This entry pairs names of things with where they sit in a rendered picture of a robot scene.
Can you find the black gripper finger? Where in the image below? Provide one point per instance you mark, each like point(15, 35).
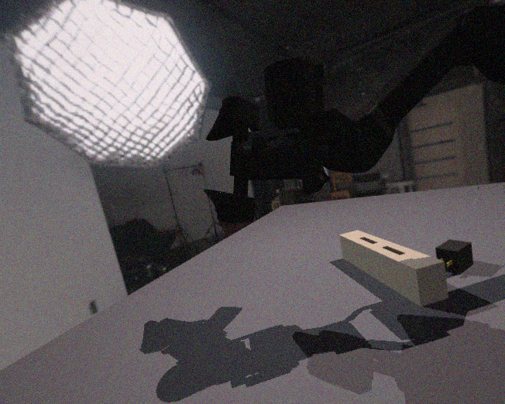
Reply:
point(219, 130)
point(215, 196)

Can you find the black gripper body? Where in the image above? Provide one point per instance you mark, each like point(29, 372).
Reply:
point(246, 159)

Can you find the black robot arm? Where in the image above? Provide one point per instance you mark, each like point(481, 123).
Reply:
point(294, 97)

